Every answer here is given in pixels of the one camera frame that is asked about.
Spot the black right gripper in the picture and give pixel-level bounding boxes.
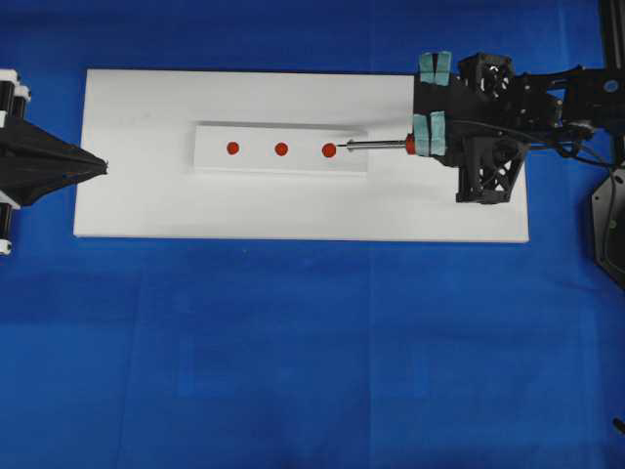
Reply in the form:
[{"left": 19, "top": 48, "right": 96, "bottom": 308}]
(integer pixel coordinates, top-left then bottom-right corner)
[{"left": 412, "top": 51, "right": 566, "bottom": 204}]

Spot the orange soldering iron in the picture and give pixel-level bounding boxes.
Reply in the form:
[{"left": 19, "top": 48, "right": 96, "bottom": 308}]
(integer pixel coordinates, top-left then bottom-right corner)
[{"left": 335, "top": 134, "right": 415, "bottom": 154}]

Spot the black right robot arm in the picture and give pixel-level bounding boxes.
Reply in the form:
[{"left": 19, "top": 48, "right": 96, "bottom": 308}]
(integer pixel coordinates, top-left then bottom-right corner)
[{"left": 404, "top": 52, "right": 624, "bottom": 204}]

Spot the orange dot mark near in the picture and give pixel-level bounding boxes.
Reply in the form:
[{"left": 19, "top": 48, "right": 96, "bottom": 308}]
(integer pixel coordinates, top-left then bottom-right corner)
[{"left": 321, "top": 143, "right": 337, "bottom": 158}]

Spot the orange dot mark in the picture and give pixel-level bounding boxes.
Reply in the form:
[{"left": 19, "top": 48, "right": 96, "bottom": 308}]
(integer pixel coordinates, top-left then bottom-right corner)
[
  {"left": 274, "top": 142, "right": 289, "bottom": 156},
  {"left": 227, "top": 142, "right": 239, "bottom": 155},
  {"left": 321, "top": 143, "right": 337, "bottom": 158}
]

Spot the orange dot mark middle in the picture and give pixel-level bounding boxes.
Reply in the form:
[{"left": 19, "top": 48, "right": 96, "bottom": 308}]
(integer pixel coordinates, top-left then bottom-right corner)
[{"left": 274, "top": 142, "right": 289, "bottom": 156}]

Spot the orange dot mark far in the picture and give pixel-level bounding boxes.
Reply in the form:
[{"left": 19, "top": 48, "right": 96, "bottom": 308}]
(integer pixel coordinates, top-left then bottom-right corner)
[{"left": 227, "top": 142, "right": 239, "bottom": 155}]

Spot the white foam board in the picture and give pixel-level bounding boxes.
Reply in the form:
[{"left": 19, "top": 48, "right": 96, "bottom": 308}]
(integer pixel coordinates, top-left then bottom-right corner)
[{"left": 73, "top": 69, "right": 529, "bottom": 242}]

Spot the blue table cloth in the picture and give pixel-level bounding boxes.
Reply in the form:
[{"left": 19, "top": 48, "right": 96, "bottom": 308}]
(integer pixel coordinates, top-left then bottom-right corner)
[{"left": 1, "top": 1, "right": 624, "bottom": 468}]

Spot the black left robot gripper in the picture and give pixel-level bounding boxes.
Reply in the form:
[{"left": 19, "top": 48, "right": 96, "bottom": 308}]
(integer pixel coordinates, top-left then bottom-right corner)
[{"left": 1, "top": 68, "right": 107, "bottom": 255}]

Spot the black cable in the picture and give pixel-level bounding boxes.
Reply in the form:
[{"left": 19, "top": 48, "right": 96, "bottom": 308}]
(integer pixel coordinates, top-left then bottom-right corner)
[{"left": 446, "top": 119, "right": 625, "bottom": 265}]

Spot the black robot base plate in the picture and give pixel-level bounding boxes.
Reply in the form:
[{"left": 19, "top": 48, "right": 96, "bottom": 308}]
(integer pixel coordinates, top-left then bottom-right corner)
[{"left": 590, "top": 168, "right": 624, "bottom": 289}]

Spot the black aluminium frame post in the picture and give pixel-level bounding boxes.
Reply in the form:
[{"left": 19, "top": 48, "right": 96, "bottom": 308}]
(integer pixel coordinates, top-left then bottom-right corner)
[{"left": 599, "top": 0, "right": 625, "bottom": 69}]

